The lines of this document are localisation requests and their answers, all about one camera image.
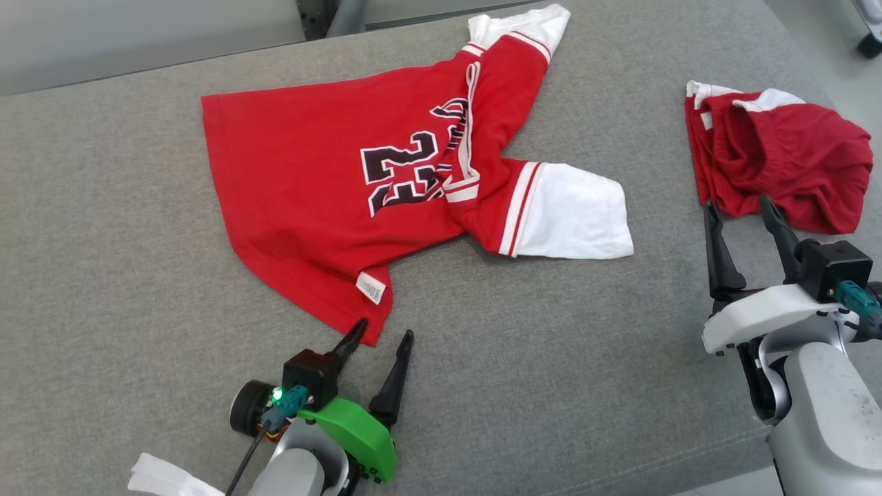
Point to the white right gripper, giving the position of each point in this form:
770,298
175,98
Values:
765,313

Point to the red shorts with white stripe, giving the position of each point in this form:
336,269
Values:
813,165

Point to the grey angled tube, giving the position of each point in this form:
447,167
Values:
348,17

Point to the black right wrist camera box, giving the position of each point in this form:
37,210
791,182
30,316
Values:
834,265

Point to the black left gripper motor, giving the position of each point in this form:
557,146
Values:
249,408

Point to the red and white jersey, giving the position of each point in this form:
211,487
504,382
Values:
296,172

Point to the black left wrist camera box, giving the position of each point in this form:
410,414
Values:
310,375

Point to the metal frame post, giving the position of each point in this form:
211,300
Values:
313,17

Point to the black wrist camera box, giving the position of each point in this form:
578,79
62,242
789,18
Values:
310,375
834,265

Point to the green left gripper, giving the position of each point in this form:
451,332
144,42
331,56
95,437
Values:
362,434

